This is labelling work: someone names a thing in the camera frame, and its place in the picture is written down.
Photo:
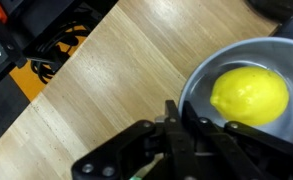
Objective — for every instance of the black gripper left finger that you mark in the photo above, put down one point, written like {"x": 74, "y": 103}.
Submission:
{"x": 139, "y": 146}

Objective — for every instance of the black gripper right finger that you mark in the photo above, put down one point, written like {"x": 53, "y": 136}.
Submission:
{"x": 232, "y": 150}

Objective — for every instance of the black glass pot lid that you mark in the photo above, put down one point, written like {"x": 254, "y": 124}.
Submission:
{"x": 276, "y": 6}

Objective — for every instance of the yellow lemon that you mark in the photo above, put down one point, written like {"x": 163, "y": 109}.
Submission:
{"x": 249, "y": 95}

